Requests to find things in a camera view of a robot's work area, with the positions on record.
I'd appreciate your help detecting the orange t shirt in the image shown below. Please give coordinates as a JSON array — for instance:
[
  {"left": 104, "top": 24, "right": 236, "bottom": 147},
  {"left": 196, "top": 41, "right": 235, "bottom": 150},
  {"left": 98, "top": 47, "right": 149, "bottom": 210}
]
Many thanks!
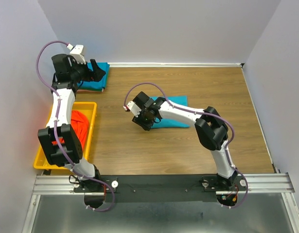
[{"left": 51, "top": 109, "right": 89, "bottom": 148}]

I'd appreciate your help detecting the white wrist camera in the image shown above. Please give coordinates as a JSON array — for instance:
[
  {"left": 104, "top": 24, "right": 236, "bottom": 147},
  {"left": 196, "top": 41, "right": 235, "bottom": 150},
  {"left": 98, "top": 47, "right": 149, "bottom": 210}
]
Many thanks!
[
  {"left": 66, "top": 43, "right": 86, "bottom": 64},
  {"left": 123, "top": 101, "right": 141, "bottom": 117}
]

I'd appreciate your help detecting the purple cable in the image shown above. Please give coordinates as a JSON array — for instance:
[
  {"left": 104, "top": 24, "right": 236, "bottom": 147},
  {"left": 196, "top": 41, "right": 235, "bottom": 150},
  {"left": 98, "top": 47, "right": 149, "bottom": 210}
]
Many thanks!
[
  {"left": 123, "top": 83, "right": 249, "bottom": 209},
  {"left": 36, "top": 40, "right": 116, "bottom": 212}
]

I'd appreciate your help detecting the yellow plastic bin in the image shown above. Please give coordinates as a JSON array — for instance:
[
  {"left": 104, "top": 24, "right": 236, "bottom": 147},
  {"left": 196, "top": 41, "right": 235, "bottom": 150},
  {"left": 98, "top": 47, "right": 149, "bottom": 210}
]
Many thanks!
[{"left": 34, "top": 102, "right": 97, "bottom": 170}]

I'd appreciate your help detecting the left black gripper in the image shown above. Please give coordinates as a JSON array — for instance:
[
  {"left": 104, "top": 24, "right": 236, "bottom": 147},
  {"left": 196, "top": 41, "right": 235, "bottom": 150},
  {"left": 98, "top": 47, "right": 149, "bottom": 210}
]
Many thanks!
[{"left": 70, "top": 57, "right": 106, "bottom": 83}]

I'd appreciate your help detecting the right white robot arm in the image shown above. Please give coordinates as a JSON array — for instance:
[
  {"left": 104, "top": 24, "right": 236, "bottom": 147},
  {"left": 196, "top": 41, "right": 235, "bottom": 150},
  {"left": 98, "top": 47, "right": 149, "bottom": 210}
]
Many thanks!
[{"left": 126, "top": 92, "right": 237, "bottom": 190}]

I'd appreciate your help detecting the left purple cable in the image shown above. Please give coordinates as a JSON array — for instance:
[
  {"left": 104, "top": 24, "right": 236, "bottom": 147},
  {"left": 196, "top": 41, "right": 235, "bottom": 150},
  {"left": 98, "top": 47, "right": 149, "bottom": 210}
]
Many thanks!
[{"left": 36, "top": 40, "right": 116, "bottom": 212}]

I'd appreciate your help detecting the folded pink t shirt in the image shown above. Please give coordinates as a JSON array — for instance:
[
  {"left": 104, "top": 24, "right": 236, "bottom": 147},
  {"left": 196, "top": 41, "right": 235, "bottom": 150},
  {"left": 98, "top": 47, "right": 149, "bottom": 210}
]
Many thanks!
[{"left": 77, "top": 89, "right": 104, "bottom": 93}]

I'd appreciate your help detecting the teal t shirt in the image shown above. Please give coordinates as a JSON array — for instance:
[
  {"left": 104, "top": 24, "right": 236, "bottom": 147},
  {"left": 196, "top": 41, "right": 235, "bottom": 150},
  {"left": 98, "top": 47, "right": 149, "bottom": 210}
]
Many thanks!
[
  {"left": 151, "top": 96, "right": 190, "bottom": 129},
  {"left": 79, "top": 62, "right": 110, "bottom": 90}
]

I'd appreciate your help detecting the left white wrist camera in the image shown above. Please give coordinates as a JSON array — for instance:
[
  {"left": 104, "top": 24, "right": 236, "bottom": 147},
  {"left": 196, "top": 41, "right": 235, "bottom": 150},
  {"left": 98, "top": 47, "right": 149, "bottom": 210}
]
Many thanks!
[{"left": 66, "top": 43, "right": 86, "bottom": 64}]

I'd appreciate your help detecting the folded teal t shirt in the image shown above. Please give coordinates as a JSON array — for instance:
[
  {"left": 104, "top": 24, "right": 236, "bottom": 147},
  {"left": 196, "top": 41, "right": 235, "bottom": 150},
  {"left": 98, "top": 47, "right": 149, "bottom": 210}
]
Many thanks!
[{"left": 79, "top": 62, "right": 110, "bottom": 90}]

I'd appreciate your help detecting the folded green t shirt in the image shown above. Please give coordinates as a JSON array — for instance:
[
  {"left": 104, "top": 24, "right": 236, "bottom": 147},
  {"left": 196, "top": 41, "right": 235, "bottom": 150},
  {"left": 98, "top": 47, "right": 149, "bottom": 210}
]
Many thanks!
[{"left": 77, "top": 88, "right": 104, "bottom": 93}]

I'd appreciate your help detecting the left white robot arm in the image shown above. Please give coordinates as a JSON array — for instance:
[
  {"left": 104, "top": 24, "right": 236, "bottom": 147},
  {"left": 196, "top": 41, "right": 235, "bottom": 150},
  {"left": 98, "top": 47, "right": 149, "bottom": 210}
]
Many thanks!
[{"left": 37, "top": 54, "right": 106, "bottom": 192}]

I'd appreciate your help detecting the aluminium frame rail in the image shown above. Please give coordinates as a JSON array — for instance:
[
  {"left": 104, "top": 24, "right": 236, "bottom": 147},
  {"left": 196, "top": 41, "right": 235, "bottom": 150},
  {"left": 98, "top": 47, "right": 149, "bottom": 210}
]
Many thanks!
[{"left": 23, "top": 173, "right": 299, "bottom": 233}]

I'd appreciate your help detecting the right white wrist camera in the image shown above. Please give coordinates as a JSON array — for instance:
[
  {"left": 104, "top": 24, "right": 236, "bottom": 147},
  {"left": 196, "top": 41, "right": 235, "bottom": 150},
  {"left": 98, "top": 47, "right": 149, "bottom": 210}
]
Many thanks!
[{"left": 123, "top": 101, "right": 141, "bottom": 117}]

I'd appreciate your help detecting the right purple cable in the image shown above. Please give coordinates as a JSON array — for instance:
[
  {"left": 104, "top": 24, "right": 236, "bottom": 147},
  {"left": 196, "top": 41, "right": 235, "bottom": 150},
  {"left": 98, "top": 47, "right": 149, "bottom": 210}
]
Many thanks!
[{"left": 123, "top": 83, "right": 249, "bottom": 209}]

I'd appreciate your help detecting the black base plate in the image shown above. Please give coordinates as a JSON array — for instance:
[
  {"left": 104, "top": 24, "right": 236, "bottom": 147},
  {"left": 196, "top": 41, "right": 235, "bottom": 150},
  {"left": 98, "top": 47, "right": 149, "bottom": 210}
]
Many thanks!
[{"left": 69, "top": 174, "right": 247, "bottom": 209}]

